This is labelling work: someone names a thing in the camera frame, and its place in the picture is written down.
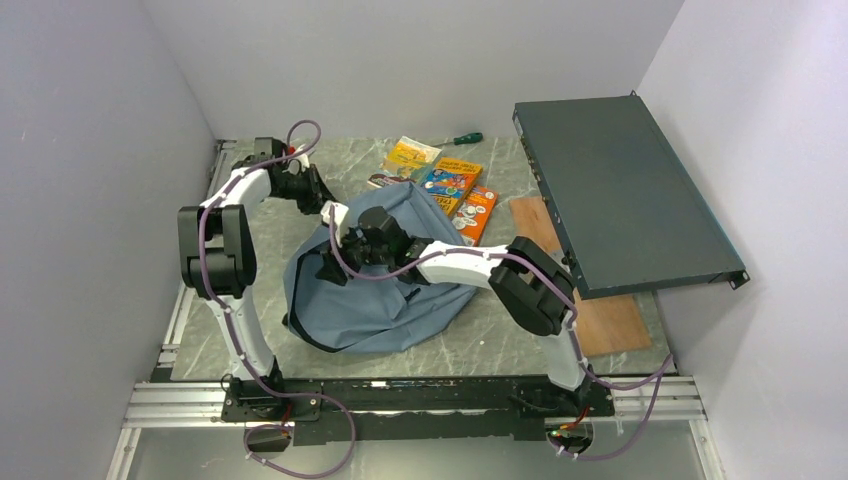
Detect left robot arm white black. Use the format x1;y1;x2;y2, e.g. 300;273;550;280
177;138;333;420

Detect blue grey backpack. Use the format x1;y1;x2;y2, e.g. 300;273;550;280
283;182;476;353

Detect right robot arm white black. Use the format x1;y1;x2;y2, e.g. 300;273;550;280
317;201;591;415

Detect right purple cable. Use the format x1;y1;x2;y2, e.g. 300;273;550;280
327;205;676;464

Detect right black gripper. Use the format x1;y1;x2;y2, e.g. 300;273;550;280
315;221;392;286

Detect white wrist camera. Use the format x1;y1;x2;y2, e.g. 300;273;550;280
320;201;350;231
286;145;310;174

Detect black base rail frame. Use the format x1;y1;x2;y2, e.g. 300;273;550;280
125;374;704;446

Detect blue yellow children's book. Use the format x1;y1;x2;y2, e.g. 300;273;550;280
419;157;484;218

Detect orange children's book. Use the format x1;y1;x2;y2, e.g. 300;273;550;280
451;185;499;247

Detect green handled screwdriver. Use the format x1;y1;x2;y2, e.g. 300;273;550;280
434;132;484;148

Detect dark rack server box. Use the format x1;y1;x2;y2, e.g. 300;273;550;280
512;92;750;299

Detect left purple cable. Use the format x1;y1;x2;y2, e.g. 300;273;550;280
197;119;358;480

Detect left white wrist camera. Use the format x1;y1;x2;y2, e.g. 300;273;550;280
286;145;310;174

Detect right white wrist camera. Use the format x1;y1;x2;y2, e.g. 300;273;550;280
320;201;350;231

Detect brown wooden board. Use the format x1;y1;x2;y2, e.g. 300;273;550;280
508;197;653;357

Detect purple cable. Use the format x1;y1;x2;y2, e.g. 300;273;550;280
327;205;676;464
197;119;358;480

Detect yellow small book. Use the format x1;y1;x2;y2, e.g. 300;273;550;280
380;136;442;182

